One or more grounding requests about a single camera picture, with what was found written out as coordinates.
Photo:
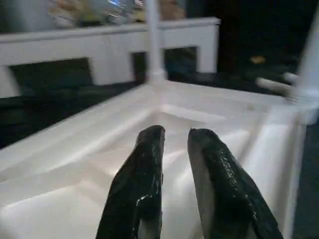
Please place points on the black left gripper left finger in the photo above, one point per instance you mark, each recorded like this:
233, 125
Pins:
139, 186

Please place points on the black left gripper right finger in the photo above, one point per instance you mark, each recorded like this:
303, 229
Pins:
224, 189

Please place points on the white plastic table top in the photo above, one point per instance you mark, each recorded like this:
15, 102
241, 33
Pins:
74, 161

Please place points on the white plastic table leg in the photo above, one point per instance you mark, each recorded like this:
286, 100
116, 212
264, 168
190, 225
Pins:
291, 77
307, 74
155, 44
271, 85

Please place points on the small yellow-brown block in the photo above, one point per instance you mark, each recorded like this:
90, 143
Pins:
258, 59

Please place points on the white cabinet with glass doors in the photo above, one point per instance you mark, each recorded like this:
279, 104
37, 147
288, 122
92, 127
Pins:
99, 44

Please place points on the small grey object on cabinet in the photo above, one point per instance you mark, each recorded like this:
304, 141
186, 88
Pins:
122, 10

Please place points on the grey curtain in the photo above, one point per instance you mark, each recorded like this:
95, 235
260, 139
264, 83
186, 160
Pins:
22, 15

